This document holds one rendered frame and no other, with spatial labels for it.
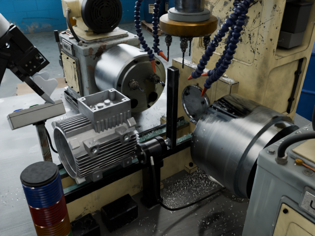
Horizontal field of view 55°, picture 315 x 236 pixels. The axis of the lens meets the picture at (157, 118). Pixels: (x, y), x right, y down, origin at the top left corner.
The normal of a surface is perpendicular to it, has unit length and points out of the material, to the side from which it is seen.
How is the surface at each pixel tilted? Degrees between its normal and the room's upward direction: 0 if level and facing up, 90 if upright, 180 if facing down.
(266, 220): 90
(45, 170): 0
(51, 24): 90
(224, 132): 51
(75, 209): 90
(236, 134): 43
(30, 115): 59
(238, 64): 90
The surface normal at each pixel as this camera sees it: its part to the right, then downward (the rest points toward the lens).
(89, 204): 0.59, 0.41
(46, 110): 0.51, -0.10
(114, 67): -0.59, -0.37
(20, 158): 0.00, -0.86
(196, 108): -0.80, 0.30
